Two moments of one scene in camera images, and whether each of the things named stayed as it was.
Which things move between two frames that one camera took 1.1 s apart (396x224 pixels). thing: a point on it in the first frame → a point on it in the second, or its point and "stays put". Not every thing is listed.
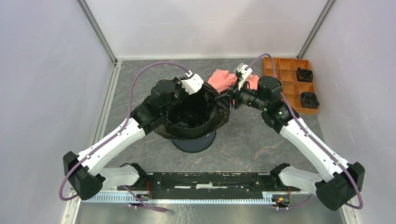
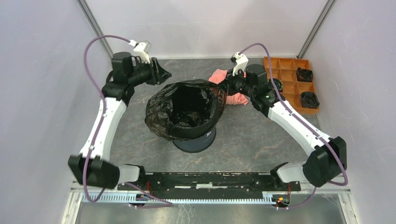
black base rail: x=209 y=182 stays put
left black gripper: x=179 y=84 → x=158 y=74
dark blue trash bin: x=196 y=145 stays put
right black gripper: x=235 y=94 → x=228 y=85
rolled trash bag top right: x=304 y=75 stays put
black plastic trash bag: x=195 y=115 stays put
